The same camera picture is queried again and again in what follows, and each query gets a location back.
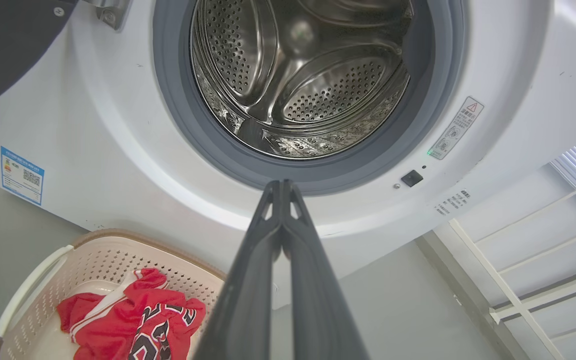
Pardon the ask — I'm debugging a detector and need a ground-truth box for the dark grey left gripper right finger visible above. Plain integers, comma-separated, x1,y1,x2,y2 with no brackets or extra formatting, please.
282,179,370,360

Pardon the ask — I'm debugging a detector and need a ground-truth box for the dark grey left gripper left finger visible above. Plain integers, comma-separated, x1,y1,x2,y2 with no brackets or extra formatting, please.
193,180,283,360

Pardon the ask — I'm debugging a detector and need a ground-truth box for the red basketball jersey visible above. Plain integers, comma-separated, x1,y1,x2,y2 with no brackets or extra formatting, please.
57,267,207,360

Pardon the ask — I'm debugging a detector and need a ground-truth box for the beige perforated laundry basket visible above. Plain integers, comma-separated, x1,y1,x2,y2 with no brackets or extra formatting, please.
0,229,227,360

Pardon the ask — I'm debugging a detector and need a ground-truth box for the stainless steel washing machine drum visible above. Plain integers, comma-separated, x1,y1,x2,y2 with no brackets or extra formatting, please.
189,0,415,160

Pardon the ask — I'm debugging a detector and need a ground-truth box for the dark washing machine door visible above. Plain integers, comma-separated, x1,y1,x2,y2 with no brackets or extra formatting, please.
0,0,80,118

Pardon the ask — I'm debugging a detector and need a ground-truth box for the small white text sticker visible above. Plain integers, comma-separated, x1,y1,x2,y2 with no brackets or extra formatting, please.
433,188,471,217

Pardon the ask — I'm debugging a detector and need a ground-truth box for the white metal rack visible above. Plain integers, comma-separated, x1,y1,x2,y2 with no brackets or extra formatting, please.
448,172,576,360

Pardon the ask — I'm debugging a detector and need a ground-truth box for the grey rubber door gasket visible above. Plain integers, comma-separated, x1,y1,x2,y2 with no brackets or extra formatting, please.
152,0,469,197

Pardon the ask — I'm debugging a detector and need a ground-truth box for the white front-load washing machine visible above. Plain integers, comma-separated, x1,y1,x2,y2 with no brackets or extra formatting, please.
0,0,576,308

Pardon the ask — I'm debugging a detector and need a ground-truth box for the white warning triangle sticker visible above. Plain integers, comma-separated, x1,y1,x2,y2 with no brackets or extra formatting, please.
428,96,485,161

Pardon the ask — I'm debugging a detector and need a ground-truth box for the blue energy label sticker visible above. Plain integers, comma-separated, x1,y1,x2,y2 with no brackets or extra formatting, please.
0,146,45,206

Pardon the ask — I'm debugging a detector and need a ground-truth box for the metal door hinge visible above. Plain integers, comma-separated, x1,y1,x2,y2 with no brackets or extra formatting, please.
82,0,131,32

